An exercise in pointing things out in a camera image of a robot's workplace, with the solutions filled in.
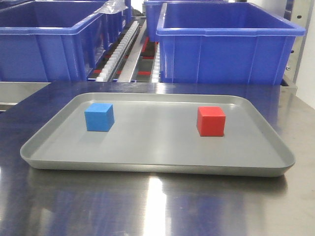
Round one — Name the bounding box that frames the blue plastic bin left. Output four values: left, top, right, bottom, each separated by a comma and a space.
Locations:
0, 0, 105, 82

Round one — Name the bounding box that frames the white roller conveyor rail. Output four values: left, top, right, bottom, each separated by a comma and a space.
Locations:
95, 21, 139, 82

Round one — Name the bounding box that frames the red cube block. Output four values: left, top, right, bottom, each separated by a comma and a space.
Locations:
197, 106, 226, 137

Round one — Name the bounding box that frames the steel shelf divider rail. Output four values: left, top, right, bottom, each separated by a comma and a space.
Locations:
117, 17, 147, 83

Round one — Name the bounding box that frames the grey metal tray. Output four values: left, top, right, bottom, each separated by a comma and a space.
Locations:
20, 92, 295, 177

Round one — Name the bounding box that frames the steel shelf upright post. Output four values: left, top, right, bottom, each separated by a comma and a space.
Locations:
291, 0, 315, 84

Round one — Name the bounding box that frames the blue bin back left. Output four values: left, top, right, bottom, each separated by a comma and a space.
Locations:
103, 0, 132, 50

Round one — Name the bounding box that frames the clear plastic sheet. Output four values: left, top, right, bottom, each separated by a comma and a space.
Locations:
95, 0, 128, 15

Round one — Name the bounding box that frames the blue plastic bin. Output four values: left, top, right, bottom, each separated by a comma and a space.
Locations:
0, 0, 105, 82
156, 2, 305, 85

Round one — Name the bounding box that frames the blue plastic bin right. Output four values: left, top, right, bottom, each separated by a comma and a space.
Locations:
156, 2, 305, 85

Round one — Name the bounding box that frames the blue cube block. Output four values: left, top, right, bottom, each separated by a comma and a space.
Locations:
84, 103, 115, 132

